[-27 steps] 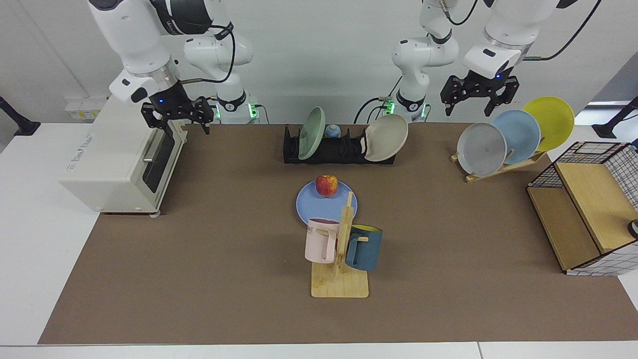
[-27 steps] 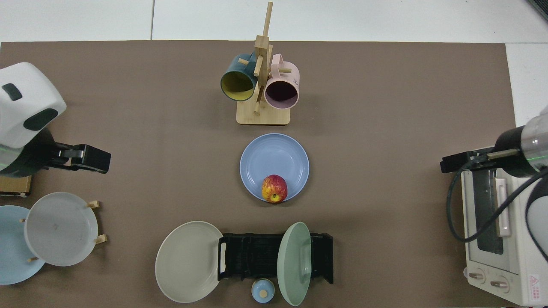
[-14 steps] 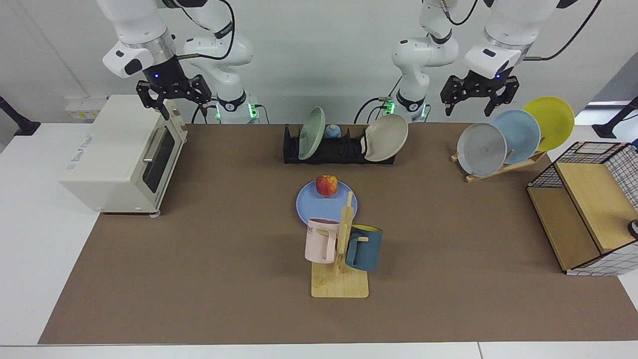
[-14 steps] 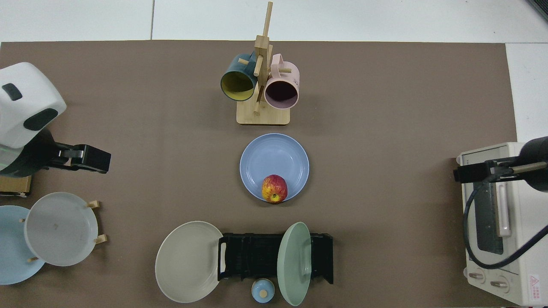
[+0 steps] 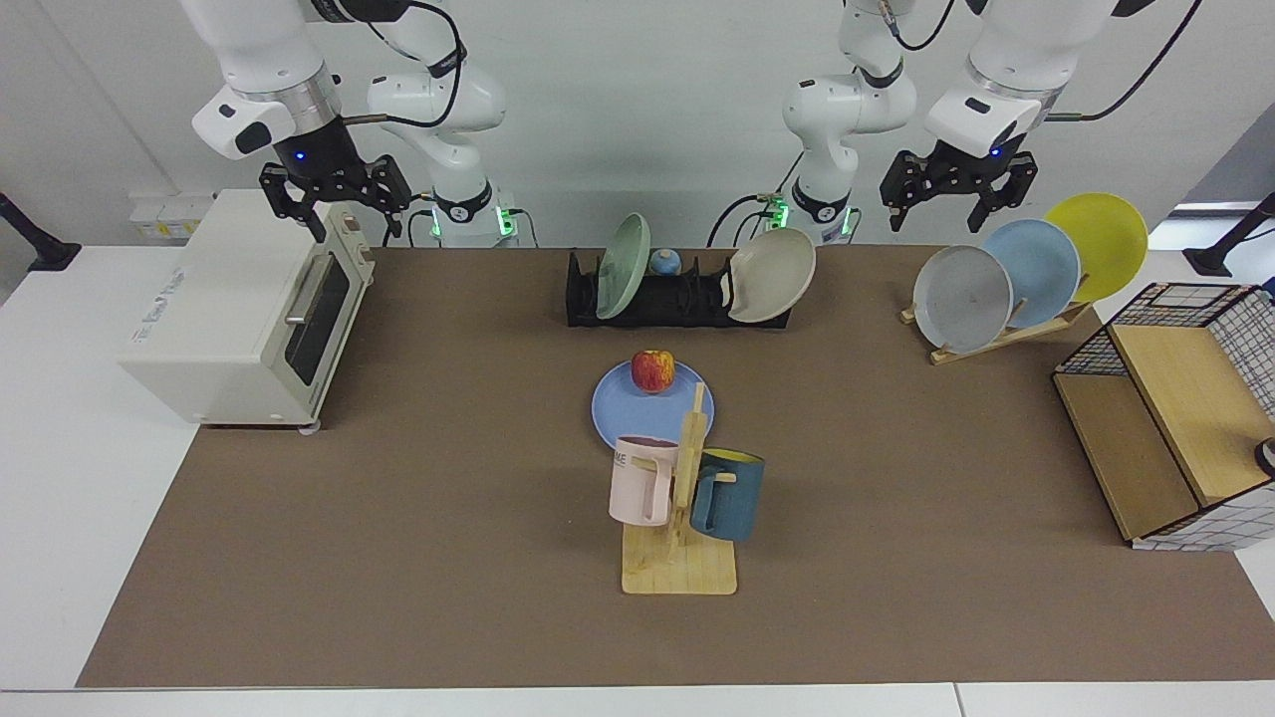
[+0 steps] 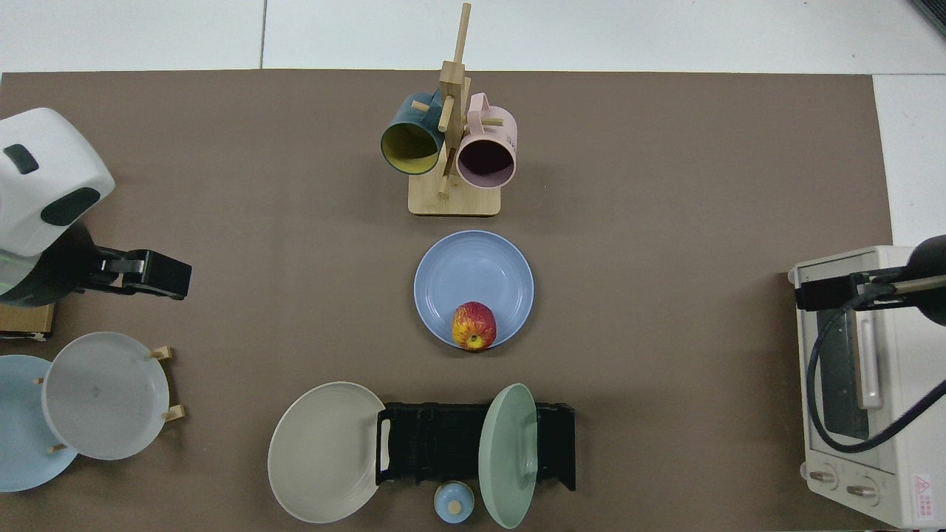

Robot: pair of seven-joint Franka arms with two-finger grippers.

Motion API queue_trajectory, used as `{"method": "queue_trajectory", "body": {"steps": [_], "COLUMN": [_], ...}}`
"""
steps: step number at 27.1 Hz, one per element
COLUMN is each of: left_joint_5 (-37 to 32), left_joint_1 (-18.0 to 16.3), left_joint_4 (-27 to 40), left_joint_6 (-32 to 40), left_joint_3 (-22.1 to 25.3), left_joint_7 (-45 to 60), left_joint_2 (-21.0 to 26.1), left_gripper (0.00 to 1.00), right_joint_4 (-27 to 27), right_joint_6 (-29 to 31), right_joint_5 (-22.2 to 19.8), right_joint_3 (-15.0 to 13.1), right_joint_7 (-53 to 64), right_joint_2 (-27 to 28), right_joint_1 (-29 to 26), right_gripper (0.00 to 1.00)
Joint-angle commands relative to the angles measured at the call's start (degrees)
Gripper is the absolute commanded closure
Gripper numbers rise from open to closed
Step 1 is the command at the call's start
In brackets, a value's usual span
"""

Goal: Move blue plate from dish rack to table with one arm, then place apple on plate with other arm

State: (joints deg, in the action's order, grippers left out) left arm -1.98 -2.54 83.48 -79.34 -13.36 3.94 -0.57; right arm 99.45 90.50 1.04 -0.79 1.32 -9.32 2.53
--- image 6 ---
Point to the red yellow apple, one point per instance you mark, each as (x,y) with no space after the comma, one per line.
(474,325)

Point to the grey plate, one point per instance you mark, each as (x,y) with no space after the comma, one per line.
(103,395)

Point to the wooden plate rack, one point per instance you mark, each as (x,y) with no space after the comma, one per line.
(174,414)

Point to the light blue plate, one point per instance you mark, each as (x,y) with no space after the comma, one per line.
(22,428)

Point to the beige plate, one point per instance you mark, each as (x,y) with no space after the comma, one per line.
(325,451)

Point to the black dish rack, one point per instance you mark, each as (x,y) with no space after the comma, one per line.
(436,443)

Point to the green plate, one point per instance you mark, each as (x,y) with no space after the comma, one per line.
(506,458)

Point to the pale toaster oven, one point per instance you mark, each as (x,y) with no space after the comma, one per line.
(902,458)

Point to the brown table cloth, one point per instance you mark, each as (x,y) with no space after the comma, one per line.
(665,369)

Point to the dark corner object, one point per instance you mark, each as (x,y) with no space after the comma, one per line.
(933,13)

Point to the dark blue cup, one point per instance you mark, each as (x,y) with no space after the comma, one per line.
(403,118)

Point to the wooden cup stand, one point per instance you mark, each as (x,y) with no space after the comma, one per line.
(462,199)

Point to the pink cup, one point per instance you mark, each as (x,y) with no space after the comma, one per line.
(499,129)

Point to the small blue round thing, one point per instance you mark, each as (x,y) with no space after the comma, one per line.
(454,502)

